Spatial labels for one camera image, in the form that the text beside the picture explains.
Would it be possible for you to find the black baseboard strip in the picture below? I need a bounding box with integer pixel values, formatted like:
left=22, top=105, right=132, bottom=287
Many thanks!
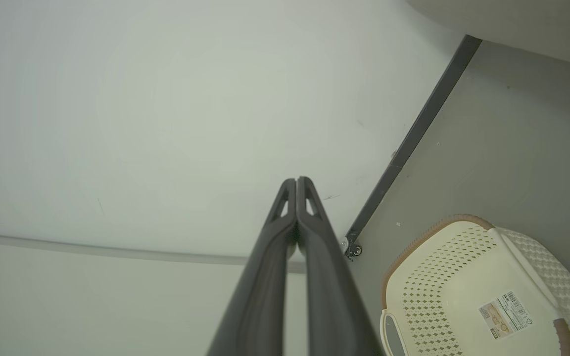
left=346, top=35, right=483, bottom=243

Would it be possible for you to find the small black caster wheel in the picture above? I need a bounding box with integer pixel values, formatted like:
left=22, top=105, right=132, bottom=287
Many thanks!
left=344, top=237, right=363, bottom=261

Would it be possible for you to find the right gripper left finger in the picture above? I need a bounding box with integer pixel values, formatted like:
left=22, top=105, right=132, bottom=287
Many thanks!
left=207, top=178, right=299, bottom=356

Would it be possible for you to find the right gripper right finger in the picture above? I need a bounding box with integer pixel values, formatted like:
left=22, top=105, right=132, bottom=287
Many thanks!
left=296, top=176, right=383, bottom=356

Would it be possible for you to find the cream plastic laundry basket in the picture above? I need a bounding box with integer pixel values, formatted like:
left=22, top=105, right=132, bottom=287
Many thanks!
left=380, top=214, right=570, bottom=356

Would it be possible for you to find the white printed basket label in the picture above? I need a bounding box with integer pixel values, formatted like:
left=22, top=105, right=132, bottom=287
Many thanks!
left=477, top=290, right=534, bottom=340

